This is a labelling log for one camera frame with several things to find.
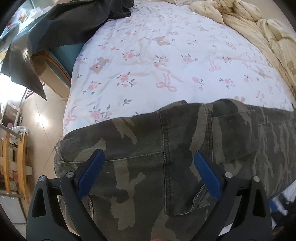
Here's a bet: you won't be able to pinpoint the beige crumpled duvet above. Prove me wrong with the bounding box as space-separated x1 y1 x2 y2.
190 1 295 91

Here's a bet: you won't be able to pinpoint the camouflage cargo pants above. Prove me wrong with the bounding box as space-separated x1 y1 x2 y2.
54 99 295 240

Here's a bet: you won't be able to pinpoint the black jacket on bedside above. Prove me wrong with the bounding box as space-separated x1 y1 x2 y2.
1 1 134 98

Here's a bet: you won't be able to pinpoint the wooden chair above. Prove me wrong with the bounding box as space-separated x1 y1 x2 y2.
1 125 33 203

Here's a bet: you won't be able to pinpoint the white floral bed sheet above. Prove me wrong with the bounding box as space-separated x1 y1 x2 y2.
63 2 294 134

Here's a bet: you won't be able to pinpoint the wooden bedside cabinet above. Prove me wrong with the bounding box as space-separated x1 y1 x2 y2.
32 43 84 99

